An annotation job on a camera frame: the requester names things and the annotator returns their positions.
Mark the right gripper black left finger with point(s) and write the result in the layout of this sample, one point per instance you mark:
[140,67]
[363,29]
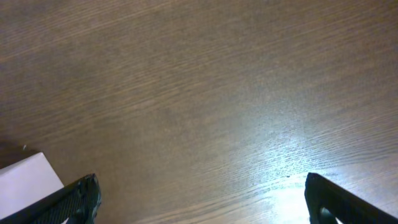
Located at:
[76,203]

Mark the pink cardboard box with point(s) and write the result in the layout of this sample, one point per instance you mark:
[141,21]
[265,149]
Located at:
[25,182]

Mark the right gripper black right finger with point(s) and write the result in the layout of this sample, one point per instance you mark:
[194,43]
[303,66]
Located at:
[330,203]

